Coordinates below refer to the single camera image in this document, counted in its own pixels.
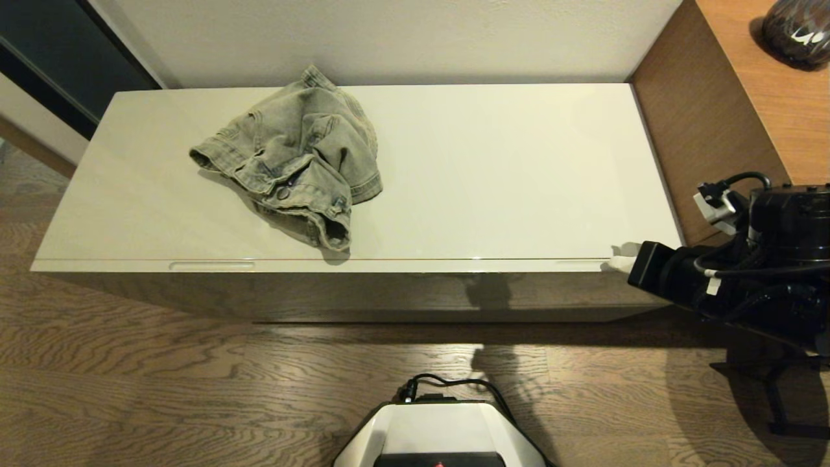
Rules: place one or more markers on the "grey-green denim shorts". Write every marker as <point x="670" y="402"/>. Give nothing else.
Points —
<point x="298" y="149"/>

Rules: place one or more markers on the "brown wooden desk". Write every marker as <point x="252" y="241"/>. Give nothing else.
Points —
<point x="713" y="117"/>

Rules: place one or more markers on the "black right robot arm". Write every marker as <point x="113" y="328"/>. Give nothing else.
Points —
<point x="791" y="227"/>

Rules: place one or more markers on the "dark glass vase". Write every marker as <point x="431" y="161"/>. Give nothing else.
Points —
<point x="799" y="32"/>

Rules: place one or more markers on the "black metal stand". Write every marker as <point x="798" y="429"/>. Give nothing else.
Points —
<point x="778" y="395"/>

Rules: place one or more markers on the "glossy white low cabinet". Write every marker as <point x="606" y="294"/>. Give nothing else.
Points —
<point x="506" y="168"/>

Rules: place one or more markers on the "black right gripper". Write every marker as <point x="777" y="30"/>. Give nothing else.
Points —
<point x="661" y="272"/>

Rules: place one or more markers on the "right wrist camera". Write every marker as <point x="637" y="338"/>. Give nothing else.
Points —
<point x="716" y="207"/>

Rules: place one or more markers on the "dark glass door panel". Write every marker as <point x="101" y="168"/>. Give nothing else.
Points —
<point x="58" y="58"/>

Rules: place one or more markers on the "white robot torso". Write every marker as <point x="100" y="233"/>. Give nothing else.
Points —
<point x="441" y="431"/>

